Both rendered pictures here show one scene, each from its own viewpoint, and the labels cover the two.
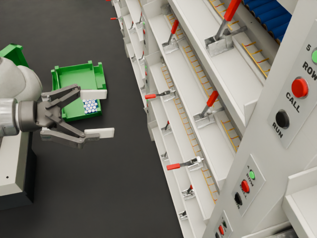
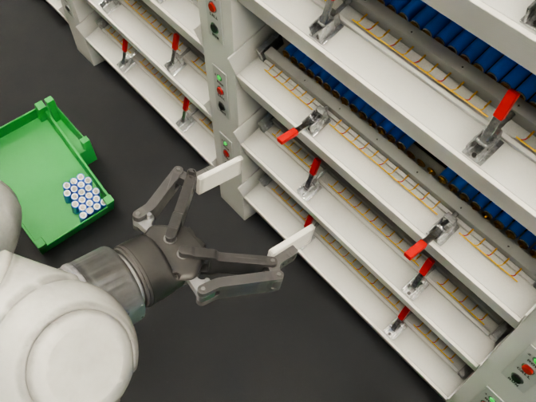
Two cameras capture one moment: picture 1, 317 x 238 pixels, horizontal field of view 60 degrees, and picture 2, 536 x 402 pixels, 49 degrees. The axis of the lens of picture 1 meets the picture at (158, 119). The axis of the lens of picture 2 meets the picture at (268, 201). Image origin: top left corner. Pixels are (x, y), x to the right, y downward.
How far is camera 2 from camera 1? 0.34 m
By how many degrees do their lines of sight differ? 17
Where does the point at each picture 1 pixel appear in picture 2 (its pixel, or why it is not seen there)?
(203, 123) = (486, 154)
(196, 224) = (455, 331)
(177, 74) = (373, 78)
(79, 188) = (156, 372)
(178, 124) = (368, 170)
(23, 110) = (147, 263)
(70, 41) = not seen: outside the picture
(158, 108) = (266, 151)
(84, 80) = (38, 148)
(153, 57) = (242, 55)
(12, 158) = not seen: hidden behind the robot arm
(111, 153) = not seen: hidden behind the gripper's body
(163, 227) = (355, 367)
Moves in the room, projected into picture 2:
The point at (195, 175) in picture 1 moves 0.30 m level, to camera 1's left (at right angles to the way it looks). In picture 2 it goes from (453, 248) to (264, 337)
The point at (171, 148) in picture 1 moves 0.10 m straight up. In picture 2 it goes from (336, 219) to (341, 189)
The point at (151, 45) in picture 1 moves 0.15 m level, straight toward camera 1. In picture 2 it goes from (238, 31) to (281, 91)
